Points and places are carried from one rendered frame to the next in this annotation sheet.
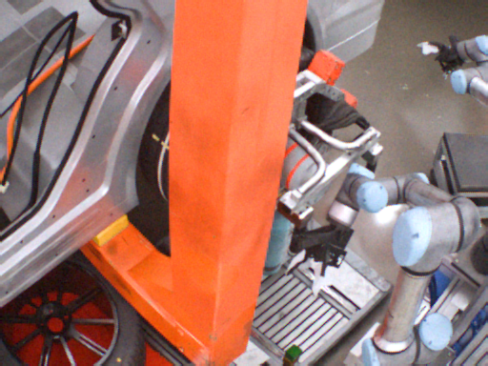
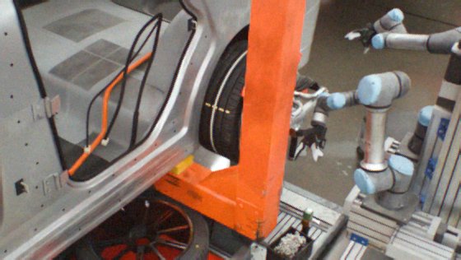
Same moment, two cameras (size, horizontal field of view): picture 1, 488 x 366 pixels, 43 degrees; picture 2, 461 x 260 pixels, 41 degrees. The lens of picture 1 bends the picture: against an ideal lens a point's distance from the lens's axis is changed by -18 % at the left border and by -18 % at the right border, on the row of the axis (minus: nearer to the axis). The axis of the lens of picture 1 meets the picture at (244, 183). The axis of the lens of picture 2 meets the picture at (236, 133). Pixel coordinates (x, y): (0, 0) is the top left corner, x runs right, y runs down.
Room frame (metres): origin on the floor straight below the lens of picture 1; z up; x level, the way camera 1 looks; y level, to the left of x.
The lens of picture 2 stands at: (-1.28, 0.49, 2.66)
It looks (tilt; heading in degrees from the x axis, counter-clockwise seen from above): 35 degrees down; 352
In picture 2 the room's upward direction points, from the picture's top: 4 degrees clockwise
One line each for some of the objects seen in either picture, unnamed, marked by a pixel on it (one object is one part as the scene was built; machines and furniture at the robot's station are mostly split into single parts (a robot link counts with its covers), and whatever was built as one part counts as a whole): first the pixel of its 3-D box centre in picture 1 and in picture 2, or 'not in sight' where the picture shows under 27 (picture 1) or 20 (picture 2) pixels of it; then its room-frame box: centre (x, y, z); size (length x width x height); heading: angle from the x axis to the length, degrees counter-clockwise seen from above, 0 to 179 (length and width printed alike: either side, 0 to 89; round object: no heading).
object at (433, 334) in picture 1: (429, 338); (397, 172); (0.78, -0.55, 0.98); 0.13 x 0.12 x 0.14; 107
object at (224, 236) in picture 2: not in sight; (229, 220); (1.27, 0.13, 0.26); 0.42 x 0.18 x 0.35; 50
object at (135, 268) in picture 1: (134, 255); (202, 174); (1.15, 0.30, 0.69); 0.52 x 0.17 x 0.35; 50
